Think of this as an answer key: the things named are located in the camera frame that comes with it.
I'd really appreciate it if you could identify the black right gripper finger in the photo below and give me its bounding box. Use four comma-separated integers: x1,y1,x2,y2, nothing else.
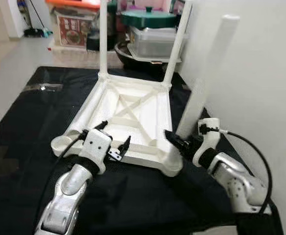
163,129,193,155

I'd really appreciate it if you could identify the white plastic children table top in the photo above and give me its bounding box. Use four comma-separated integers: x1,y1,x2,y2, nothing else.
51,72,183,177

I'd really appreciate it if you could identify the black tablecloth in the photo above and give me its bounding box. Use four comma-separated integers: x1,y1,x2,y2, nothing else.
0,66,284,235

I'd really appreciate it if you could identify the clear tape strip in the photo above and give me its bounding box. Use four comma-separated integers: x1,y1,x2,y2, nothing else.
23,83,65,93

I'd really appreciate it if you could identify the black wok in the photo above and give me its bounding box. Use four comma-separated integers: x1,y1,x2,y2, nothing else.
114,42,166,72

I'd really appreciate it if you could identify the white plastic tray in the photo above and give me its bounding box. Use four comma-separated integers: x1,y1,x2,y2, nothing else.
126,47,183,64

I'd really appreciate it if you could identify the glossy black plastic bag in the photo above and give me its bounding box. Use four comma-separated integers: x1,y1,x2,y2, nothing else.
87,4,118,51

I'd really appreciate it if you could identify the clear plastic container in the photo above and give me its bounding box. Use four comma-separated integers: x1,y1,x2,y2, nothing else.
128,27,183,59

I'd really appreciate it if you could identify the red printed food carton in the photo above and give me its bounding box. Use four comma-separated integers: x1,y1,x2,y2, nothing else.
55,12,92,48

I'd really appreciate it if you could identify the black dustpan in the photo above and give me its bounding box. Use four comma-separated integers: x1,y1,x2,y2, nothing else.
24,28,53,39

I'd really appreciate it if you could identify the dark green pot lid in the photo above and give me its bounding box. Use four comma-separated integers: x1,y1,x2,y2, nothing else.
121,6,178,29

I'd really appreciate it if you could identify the clear storage box orange lid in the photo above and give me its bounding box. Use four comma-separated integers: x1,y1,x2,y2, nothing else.
46,0,102,49

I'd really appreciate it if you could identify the thin black broom stick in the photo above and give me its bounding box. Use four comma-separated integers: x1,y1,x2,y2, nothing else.
29,0,44,30

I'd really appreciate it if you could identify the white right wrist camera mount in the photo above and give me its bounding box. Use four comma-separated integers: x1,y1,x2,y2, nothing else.
192,118,221,167

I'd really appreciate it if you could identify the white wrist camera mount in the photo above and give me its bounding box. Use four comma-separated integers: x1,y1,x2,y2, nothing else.
79,128,113,175
192,118,221,167

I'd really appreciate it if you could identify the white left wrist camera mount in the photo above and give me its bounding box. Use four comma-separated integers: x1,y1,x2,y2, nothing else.
79,128,113,175

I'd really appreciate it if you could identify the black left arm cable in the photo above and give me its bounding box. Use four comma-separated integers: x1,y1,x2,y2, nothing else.
51,139,88,173

